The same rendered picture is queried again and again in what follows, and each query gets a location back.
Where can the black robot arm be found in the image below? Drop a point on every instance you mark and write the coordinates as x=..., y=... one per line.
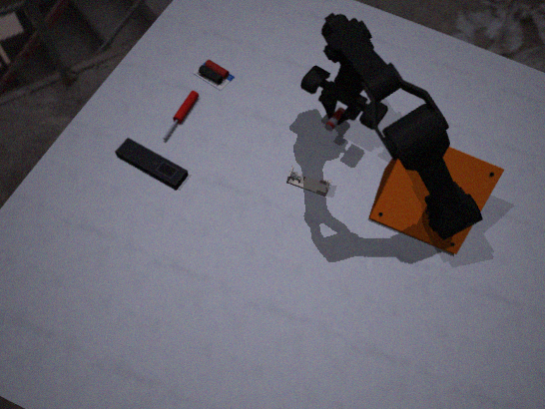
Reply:
x=419, y=139

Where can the red and grey battery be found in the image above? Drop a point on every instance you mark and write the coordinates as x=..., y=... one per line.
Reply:
x=333, y=121

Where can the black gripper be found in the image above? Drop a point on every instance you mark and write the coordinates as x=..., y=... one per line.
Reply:
x=342, y=91

